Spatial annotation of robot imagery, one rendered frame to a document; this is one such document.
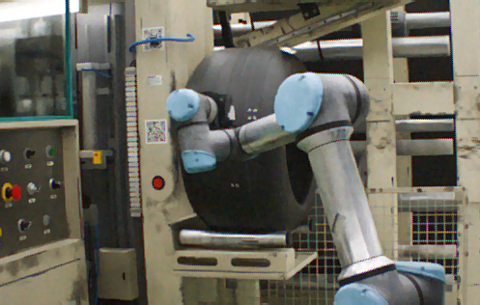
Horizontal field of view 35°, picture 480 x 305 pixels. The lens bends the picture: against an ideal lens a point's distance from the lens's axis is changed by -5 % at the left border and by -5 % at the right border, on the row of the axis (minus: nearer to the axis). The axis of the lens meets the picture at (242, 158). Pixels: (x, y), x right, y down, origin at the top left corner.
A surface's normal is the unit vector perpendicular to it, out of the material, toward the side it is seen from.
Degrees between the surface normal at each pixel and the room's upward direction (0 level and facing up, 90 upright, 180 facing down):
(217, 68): 41
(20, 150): 90
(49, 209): 90
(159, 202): 90
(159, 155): 90
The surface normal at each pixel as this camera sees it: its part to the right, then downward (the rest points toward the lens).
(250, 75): -0.26, -0.61
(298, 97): -0.77, -0.07
